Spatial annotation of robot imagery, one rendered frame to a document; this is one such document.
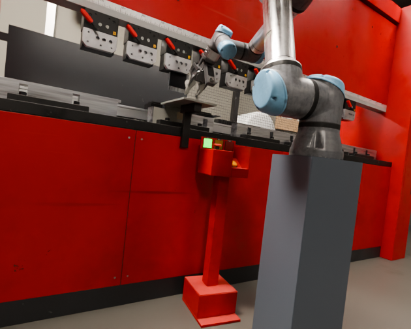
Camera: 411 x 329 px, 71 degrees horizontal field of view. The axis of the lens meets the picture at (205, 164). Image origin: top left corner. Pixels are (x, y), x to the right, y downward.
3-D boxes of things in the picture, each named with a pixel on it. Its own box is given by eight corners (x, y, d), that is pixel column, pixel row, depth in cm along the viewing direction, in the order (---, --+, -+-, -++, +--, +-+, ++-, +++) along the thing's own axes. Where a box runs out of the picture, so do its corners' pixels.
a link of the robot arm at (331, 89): (351, 126, 81) (357, 78, 81) (312, 119, 77) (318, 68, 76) (321, 128, 93) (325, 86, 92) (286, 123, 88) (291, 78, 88)
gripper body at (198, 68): (199, 76, 150) (211, 55, 143) (206, 85, 145) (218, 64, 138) (187, 72, 145) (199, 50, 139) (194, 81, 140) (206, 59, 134)
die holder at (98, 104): (-9, 98, 113) (-7, 74, 112) (-7, 100, 118) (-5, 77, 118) (119, 119, 140) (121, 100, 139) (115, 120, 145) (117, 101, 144)
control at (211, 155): (210, 175, 129) (214, 136, 129) (197, 172, 144) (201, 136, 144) (248, 178, 138) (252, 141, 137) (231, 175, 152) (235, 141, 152)
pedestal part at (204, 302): (201, 328, 125) (203, 301, 124) (181, 299, 147) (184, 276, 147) (240, 322, 133) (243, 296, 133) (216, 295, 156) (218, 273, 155)
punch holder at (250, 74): (252, 92, 181) (254, 66, 180) (243, 94, 188) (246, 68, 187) (269, 96, 189) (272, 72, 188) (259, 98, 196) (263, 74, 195)
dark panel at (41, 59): (1, 104, 157) (8, 23, 156) (1, 105, 159) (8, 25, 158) (182, 132, 218) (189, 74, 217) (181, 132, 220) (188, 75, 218)
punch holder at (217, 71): (197, 77, 159) (201, 47, 159) (190, 79, 166) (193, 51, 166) (219, 83, 167) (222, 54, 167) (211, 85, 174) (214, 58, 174)
